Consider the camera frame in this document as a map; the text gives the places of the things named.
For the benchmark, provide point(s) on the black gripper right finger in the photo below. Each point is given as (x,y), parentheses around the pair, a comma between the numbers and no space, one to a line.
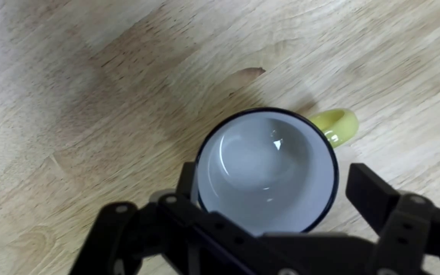
(407,223)

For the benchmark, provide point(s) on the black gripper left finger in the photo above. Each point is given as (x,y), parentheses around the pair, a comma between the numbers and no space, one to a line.
(191,240)

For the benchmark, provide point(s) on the yellow enamel cup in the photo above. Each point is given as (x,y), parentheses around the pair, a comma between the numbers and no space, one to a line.
(271,169)

